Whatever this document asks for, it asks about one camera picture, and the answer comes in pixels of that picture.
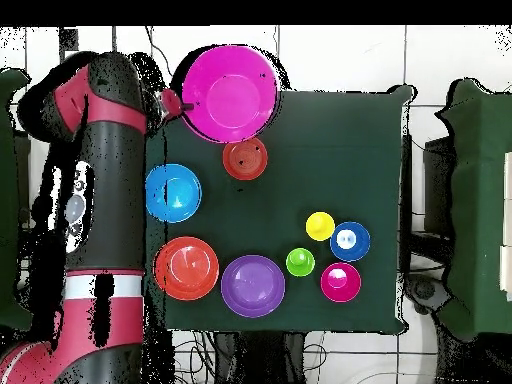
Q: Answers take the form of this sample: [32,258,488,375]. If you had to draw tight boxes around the large pink bowl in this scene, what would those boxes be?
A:
[180,44,280,144]

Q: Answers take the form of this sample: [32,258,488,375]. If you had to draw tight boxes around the small orange bowl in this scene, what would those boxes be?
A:
[222,137,270,182]

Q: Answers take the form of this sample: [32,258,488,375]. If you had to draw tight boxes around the large orange bowl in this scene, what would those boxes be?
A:
[154,235,220,302]

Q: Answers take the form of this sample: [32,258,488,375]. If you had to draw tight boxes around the green cup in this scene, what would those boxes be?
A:
[285,247,316,278]

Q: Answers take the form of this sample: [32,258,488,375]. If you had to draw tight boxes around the light blue bowl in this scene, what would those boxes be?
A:
[144,162,203,224]

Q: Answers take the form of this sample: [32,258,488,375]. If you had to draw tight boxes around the dark green tablecloth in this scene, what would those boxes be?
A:
[144,84,414,336]

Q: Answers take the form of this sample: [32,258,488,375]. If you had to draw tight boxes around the green cloth covered table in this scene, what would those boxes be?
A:
[434,78,512,342]
[0,66,33,332]

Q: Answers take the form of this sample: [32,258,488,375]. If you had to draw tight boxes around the yellow cup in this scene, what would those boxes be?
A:
[305,211,336,242]

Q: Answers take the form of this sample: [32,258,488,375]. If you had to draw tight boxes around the purple bowl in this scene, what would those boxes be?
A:
[220,254,287,319]

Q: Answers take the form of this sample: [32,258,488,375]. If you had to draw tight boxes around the small dark blue bowl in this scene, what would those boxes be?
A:
[329,221,372,263]

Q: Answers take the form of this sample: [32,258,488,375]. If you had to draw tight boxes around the small crimson bowl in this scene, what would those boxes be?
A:
[319,261,363,304]

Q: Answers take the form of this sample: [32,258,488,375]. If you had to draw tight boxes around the black caster base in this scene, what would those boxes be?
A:
[401,271,453,317]

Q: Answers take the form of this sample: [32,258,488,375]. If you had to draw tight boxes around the thin black floor cable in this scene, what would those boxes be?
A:
[144,25,173,77]

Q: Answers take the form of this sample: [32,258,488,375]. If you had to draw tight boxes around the black cable tangle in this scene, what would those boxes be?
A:
[172,330,217,384]

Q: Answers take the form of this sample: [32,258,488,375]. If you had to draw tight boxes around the black looped floor cable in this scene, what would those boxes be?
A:
[301,331,328,384]

